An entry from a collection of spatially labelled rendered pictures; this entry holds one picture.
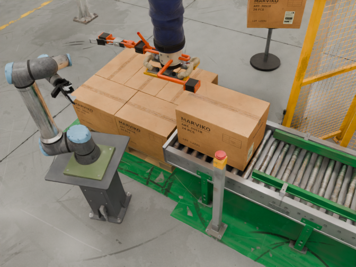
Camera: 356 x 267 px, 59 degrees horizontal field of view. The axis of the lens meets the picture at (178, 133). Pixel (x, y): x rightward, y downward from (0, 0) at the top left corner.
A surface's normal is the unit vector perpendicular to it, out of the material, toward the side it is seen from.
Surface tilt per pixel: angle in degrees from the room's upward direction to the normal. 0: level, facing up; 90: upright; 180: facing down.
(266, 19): 90
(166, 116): 0
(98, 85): 0
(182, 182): 0
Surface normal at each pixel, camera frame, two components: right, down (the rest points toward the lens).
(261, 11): -0.14, 0.74
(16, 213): -0.07, -0.67
